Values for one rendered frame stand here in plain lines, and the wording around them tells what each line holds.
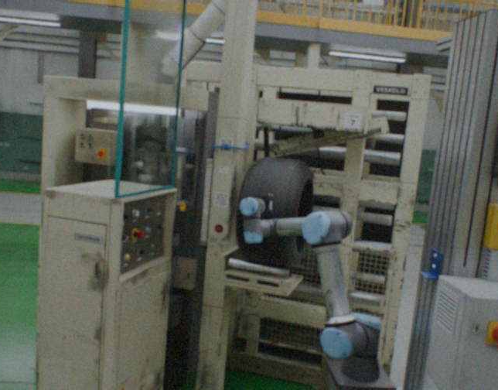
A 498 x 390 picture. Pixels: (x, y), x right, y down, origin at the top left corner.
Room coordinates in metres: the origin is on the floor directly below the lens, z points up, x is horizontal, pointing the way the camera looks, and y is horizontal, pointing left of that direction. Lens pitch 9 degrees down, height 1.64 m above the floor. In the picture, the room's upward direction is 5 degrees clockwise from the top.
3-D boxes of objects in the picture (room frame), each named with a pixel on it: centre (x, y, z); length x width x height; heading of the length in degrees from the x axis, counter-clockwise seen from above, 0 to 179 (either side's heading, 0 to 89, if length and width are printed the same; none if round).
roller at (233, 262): (2.76, -0.07, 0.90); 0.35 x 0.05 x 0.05; 73
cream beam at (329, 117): (3.14, -0.31, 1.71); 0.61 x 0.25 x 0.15; 73
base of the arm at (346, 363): (2.01, -0.48, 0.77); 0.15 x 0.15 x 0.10
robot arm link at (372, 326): (2.00, -0.48, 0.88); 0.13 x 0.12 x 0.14; 134
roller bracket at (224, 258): (2.95, 0.06, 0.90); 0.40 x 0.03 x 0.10; 163
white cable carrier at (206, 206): (2.95, 0.23, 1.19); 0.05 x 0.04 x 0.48; 163
